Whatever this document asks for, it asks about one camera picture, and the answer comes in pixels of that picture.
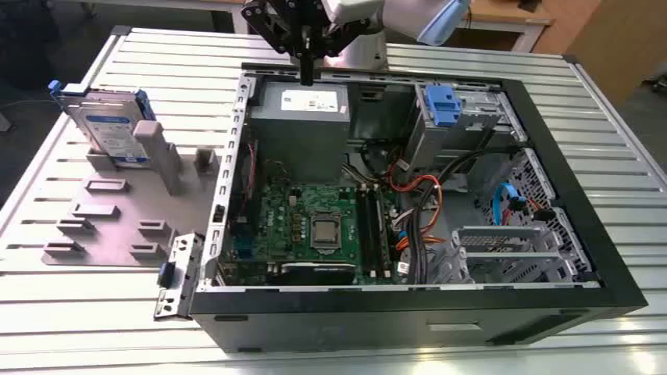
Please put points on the silver CPU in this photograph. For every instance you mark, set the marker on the silver CPU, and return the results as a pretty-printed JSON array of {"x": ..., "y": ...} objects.
[{"x": 326, "y": 231}]

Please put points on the black graphics card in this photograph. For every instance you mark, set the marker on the black graphics card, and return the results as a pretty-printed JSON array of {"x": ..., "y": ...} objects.
[{"x": 313, "y": 271}]

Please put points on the hard disk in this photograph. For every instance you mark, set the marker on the hard disk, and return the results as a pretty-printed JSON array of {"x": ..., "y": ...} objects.
[{"x": 110, "y": 129}]

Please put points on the wooden cabinet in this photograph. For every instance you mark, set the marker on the wooden cabinet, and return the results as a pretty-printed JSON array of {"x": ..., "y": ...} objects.
[{"x": 615, "y": 39}]

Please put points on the wooden desk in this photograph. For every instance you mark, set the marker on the wooden desk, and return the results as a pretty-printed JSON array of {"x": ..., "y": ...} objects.
[{"x": 501, "y": 15}]

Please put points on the metal disk bay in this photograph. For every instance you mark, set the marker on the metal disk bay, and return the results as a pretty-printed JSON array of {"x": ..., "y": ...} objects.
[{"x": 521, "y": 254}]

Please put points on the CPU socket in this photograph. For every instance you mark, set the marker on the CPU socket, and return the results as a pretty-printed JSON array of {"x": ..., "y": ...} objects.
[{"x": 327, "y": 247}]

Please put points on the black PC case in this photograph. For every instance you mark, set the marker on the black PC case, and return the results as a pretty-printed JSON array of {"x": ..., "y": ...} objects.
[{"x": 365, "y": 324}]

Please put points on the black RAM slot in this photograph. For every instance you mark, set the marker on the black RAM slot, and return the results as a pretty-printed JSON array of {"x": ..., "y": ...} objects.
[
  {"x": 367, "y": 234},
  {"x": 382, "y": 234}
]

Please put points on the white metal desk frame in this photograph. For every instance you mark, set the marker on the white metal desk frame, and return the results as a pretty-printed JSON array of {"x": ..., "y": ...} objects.
[{"x": 237, "y": 19}]

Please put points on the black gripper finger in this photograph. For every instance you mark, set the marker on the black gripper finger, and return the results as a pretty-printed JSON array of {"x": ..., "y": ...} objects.
[
  {"x": 334, "y": 41},
  {"x": 271, "y": 31}
]

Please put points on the green motherboard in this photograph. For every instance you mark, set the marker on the green motherboard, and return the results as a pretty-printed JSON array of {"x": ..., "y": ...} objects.
[{"x": 339, "y": 195}]

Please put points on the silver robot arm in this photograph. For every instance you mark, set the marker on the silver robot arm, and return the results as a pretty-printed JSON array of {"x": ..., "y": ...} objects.
[{"x": 367, "y": 51}]

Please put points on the grey power supply unit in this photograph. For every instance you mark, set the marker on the grey power supply unit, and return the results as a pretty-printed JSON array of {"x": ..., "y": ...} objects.
[{"x": 297, "y": 148}]

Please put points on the metal bracket with blue latch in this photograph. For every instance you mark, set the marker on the metal bracket with blue latch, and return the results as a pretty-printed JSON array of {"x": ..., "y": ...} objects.
[{"x": 167, "y": 304}]

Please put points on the grey parts rack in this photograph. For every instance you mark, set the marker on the grey parts rack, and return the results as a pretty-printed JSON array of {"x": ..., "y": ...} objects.
[{"x": 120, "y": 218}]

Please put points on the metal drive cage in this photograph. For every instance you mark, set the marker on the metal drive cage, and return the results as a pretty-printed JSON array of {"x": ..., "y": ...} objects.
[{"x": 458, "y": 134}]

